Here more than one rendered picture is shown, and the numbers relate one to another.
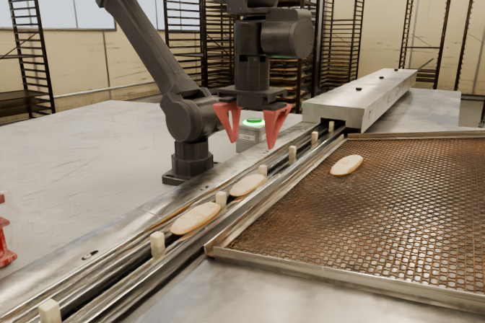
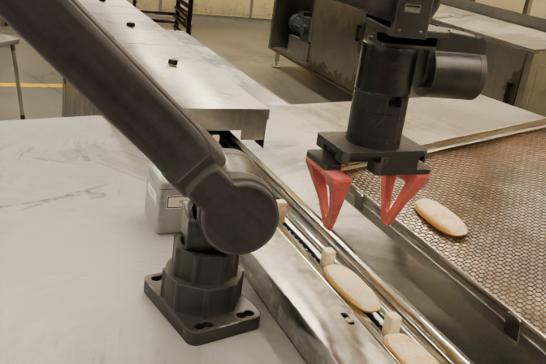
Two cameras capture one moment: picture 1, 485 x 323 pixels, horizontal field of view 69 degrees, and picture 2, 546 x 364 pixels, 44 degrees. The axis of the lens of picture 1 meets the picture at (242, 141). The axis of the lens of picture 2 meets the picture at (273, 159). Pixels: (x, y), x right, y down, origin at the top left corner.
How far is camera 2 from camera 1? 0.70 m
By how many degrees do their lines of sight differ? 54
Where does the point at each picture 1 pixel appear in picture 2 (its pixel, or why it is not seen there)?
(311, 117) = not seen: hidden behind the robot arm
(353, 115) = (253, 121)
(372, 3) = not seen: outside the picture
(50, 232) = not seen: outside the picture
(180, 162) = (219, 292)
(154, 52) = (144, 83)
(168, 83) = (193, 145)
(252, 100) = (403, 163)
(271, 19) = (446, 47)
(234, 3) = (409, 23)
